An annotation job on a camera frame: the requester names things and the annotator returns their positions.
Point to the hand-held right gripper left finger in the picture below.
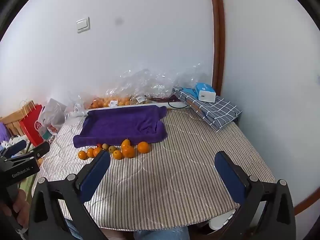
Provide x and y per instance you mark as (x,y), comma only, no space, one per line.
(96,172)

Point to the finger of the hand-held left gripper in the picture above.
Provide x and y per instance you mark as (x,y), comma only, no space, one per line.
(38,150)
(16,147)

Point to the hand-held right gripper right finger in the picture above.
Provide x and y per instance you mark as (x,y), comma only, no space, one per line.
(230,177)

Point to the small orange tangerine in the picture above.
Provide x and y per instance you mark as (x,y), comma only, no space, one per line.
(97,150)
(82,155)
(143,147)
(117,154)
(90,152)

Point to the small brown fruit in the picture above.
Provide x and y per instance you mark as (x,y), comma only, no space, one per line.
(105,146)

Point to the small yellow-green fruit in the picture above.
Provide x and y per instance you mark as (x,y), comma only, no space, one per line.
(112,148)

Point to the person's left hand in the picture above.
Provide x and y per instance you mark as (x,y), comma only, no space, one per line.
(22,211)

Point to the spotted white cloth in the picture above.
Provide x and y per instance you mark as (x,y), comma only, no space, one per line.
(10,142)

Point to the red paper bag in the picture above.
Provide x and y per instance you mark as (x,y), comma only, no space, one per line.
(31,127)

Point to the white plastic bag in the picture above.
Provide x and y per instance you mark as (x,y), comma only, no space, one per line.
(51,118)

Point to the white plastic container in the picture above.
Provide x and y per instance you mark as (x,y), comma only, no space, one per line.
(222,221)

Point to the purple towel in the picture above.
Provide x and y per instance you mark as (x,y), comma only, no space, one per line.
(120,126)

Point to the empty clear plastic bag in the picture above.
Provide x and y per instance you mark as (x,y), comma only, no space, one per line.
(75,106)

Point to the striped quilt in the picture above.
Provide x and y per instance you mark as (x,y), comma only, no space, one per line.
(162,180)

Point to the clear bag of oranges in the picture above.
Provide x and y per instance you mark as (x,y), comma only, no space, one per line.
(110,101)

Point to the blue white tissue box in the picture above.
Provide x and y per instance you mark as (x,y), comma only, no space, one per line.
(206,92)

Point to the person's jeans leg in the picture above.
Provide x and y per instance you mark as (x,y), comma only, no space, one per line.
(161,233)

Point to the clear bag of brown fruit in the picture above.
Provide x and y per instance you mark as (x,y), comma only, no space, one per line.
(147,92)

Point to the blue flat packet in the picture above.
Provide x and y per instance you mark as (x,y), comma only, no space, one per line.
(188,91)

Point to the crumpled clear plastic bag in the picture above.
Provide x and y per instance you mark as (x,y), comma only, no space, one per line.
(192,80)

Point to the wooden furniture frame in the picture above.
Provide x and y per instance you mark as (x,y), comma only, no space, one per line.
(10,121)

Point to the white wall switch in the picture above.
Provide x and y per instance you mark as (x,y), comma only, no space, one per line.
(83,25)

